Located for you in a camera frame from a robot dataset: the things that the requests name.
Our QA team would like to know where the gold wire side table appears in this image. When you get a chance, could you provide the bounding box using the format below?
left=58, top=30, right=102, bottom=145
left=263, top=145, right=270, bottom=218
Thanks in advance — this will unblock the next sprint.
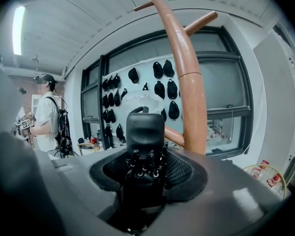
left=243, top=163, right=290, bottom=196

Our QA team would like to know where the ceiling light strip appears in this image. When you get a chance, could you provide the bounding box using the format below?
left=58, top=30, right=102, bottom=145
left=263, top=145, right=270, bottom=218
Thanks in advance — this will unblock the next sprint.
left=12, top=5, right=26, bottom=56

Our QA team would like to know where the row of drink bottles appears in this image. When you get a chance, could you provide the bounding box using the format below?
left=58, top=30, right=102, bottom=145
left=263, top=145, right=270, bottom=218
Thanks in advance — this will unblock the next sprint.
left=85, top=133, right=104, bottom=145

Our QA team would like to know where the group of black caps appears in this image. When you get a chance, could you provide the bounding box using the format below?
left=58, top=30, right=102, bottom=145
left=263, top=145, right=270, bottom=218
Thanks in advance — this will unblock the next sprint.
left=102, top=59, right=185, bottom=142

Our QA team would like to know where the white display panel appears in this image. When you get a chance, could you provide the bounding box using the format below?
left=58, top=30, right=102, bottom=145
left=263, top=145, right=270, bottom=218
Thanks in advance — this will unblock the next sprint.
left=102, top=55, right=200, bottom=147

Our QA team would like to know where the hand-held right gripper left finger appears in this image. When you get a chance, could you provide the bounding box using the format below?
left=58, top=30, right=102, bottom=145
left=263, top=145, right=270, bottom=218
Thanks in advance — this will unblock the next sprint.
left=35, top=147, right=138, bottom=236

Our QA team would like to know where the wooden coat rack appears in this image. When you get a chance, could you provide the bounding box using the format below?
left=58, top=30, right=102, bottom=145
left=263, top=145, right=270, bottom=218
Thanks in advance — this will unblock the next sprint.
left=133, top=0, right=218, bottom=156

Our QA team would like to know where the black-framed window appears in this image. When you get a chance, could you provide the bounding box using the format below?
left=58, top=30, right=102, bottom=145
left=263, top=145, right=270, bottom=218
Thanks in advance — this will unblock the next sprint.
left=181, top=26, right=254, bottom=157
left=80, top=55, right=106, bottom=152

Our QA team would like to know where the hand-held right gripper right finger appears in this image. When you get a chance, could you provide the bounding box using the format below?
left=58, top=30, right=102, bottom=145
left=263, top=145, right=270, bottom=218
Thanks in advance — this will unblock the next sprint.
left=147, top=146, right=292, bottom=236

